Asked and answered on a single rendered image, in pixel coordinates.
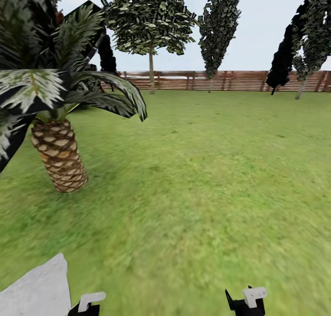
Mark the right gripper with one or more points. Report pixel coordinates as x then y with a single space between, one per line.
242 309

